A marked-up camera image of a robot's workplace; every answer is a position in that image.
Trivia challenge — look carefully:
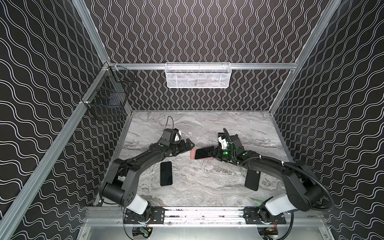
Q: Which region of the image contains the black phone purple edge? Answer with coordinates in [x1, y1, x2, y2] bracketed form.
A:
[194, 146, 215, 160]

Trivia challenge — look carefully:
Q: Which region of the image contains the pink phone case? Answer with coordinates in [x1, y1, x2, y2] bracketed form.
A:
[190, 149, 213, 161]

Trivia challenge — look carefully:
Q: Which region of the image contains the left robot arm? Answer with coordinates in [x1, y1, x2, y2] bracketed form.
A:
[99, 129, 195, 215]

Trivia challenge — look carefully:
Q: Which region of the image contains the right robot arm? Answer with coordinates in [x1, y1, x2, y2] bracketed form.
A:
[212, 132, 335, 218]

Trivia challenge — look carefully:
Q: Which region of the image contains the black phone blue edge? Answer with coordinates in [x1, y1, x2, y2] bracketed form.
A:
[160, 162, 173, 187]

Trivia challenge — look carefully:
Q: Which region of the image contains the black phone case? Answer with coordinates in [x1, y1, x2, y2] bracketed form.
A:
[245, 169, 261, 192]

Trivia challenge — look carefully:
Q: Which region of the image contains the aluminium back crossbar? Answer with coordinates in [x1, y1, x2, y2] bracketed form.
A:
[110, 62, 298, 71]

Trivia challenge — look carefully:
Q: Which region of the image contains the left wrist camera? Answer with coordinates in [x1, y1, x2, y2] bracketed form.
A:
[173, 128, 181, 142]

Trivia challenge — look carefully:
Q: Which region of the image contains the white wire mesh basket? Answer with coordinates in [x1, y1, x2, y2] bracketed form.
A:
[165, 67, 232, 89]

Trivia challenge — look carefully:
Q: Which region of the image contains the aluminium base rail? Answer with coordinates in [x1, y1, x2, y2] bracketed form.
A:
[86, 205, 331, 229]

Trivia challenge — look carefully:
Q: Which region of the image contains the black wire mesh basket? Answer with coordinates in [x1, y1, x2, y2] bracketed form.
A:
[85, 65, 137, 122]

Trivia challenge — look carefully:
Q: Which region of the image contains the aluminium corner post left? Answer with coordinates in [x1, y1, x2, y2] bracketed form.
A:
[73, 0, 110, 63]

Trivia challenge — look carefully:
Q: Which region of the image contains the aluminium corner post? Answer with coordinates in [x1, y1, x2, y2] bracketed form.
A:
[269, 0, 342, 117]
[73, 0, 110, 63]

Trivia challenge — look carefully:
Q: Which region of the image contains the aluminium left side rail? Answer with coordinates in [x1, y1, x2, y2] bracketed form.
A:
[1, 62, 109, 240]

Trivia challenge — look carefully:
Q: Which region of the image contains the aluminium corner post right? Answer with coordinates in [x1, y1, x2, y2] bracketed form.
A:
[269, 0, 342, 117]

